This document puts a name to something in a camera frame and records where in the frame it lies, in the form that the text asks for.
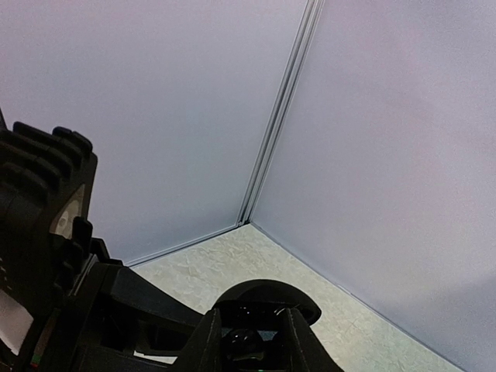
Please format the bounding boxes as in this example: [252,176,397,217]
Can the black stem earbud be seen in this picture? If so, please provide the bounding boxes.
[222,329,266,361]

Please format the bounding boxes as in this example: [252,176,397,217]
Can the left frame post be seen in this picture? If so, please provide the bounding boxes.
[236,0,325,227]

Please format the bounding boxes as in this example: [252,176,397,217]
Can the round black case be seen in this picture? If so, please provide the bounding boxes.
[213,279,322,371]

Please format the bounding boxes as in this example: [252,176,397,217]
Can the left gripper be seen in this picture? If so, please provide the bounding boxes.
[23,238,203,371]

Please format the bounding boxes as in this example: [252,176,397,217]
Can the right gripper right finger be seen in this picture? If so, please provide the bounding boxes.
[284,308,343,372]

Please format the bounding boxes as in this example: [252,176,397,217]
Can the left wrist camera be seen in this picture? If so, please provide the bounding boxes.
[1,122,98,358]

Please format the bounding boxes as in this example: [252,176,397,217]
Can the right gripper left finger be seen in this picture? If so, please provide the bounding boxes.
[176,308,222,372]

